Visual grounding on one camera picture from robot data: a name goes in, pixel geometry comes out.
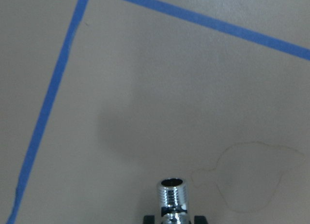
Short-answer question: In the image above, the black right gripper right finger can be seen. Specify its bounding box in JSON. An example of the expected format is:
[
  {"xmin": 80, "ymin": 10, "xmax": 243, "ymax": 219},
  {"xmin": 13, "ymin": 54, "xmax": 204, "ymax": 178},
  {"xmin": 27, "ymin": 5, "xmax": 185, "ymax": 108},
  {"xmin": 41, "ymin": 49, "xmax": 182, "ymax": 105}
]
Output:
[{"xmin": 194, "ymin": 216, "xmax": 207, "ymax": 224}]

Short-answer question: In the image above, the chrome threaded pipe fitting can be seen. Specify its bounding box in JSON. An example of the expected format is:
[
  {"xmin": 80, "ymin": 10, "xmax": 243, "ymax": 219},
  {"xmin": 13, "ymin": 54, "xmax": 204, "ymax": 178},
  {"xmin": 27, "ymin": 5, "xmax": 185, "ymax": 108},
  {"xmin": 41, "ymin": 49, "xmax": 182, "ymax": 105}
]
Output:
[{"xmin": 157, "ymin": 177, "xmax": 190, "ymax": 224}]

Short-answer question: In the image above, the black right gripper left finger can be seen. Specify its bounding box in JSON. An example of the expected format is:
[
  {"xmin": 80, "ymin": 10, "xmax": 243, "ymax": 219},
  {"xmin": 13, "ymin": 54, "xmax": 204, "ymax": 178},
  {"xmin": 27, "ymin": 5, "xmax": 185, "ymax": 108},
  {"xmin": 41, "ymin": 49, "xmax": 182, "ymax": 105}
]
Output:
[{"xmin": 143, "ymin": 215, "xmax": 155, "ymax": 224}]

